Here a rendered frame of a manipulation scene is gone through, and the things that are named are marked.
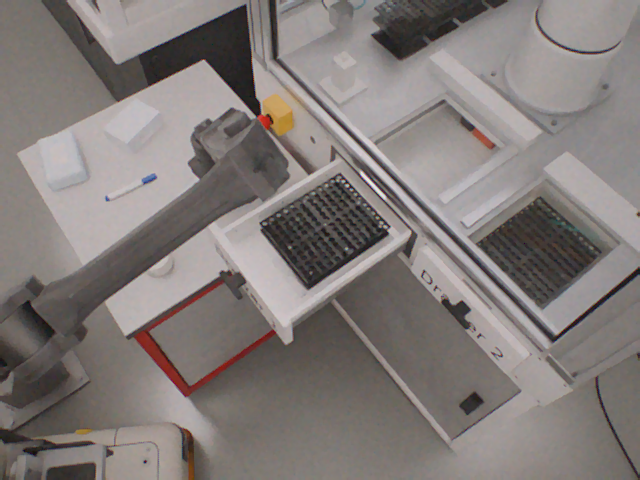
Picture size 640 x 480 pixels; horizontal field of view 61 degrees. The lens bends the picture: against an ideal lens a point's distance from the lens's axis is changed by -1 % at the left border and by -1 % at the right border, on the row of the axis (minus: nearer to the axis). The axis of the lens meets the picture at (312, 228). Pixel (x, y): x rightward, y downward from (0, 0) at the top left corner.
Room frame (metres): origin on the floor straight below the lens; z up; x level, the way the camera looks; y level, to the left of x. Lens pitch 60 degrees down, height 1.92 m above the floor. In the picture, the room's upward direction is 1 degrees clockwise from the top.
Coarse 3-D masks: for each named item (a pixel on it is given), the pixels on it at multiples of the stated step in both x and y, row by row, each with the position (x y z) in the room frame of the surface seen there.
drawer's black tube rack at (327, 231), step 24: (336, 192) 0.67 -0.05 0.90; (288, 216) 0.63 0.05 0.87; (312, 216) 0.63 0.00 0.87; (336, 216) 0.61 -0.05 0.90; (360, 216) 0.61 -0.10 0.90; (288, 240) 0.55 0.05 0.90; (312, 240) 0.57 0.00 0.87; (336, 240) 0.55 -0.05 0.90; (360, 240) 0.55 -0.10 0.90; (288, 264) 0.51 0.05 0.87; (312, 264) 0.50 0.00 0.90; (336, 264) 0.50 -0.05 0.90
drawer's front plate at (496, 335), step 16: (416, 256) 0.52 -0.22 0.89; (432, 256) 0.50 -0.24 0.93; (416, 272) 0.51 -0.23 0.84; (432, 272) 0.49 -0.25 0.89; (448, 272) 0.47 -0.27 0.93; (432, 288) 0.47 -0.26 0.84; (448, 288) 0.45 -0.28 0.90; (464, 288) 0.44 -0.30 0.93; (480, 304) 0.40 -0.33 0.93; (480, 320) 0.38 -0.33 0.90; (496, 320) 0.37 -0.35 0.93; (480, 336) 0.36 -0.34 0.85; (496, 336) 0.35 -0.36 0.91; (512, 336) 0.34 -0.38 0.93; (496, 352) 0.33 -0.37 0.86; (512, 352) 0.31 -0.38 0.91; (528, 352) 0.31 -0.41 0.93; (512, 368) 0.30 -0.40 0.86
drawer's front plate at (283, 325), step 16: (224, 240) 0.53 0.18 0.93; (224, 256) 0.52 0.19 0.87; (240, 256) 0.50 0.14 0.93; (240, 272) 0.47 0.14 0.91; (256, 288) 0.43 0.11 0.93; (256, 304) 0.43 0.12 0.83; (272, 304) 0.39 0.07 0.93; (272, 320) 0.38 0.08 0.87; (288, 320) 0.36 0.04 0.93; (288, 336) 0.35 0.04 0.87
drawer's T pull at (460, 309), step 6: (444, 300) 0.42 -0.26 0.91; (462, 300) 0.42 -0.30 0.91; (444, 306) 0.41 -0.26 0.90; (450, 306) 0.40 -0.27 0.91; (456, 306) 0.40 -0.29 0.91; (462, 306) 0.40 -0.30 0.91; (468, 306) 0.41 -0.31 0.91; (450, 312) 0.39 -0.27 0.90; (456, 312) 0.39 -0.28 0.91; (462, 312) 0.39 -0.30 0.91; (468, 312) 0.39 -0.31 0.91; (456, 318) 0.38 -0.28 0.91; (462, 318) 0.38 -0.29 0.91; (462, 324) 0.37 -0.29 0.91; (468, 324) 0.37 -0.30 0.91
